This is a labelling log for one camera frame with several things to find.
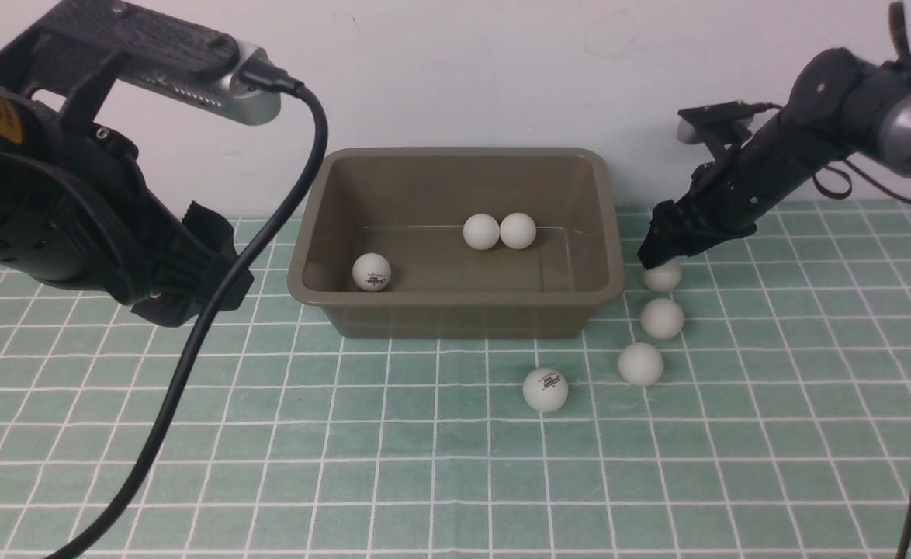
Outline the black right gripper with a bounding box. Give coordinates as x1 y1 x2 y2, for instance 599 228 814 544
637 109 850 270

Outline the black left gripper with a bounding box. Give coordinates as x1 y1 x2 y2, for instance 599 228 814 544
0 88 237 327

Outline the white logo ball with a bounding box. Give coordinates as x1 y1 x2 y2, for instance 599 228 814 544
499 212 538 250
352 252 393 291
521 367 569 414

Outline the plain white ball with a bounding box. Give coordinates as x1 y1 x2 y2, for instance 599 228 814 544
462 213 501 251

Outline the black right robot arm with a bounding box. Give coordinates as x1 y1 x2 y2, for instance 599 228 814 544
637 2 911 269

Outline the green checkered tablecloth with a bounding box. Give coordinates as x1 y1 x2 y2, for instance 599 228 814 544
0 201 911 558

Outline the olive green plastic bin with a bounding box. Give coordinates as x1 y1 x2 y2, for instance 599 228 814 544
286 148 625 339

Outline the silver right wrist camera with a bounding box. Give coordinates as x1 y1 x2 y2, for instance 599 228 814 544
676 100 781 151

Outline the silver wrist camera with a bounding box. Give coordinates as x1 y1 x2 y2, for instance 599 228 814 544
676 100 781 151
0 0 305 127

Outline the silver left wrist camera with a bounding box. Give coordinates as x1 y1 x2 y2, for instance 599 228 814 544
0 0 305 127

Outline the black left camera cable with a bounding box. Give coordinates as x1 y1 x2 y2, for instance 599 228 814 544
44 66 330 559

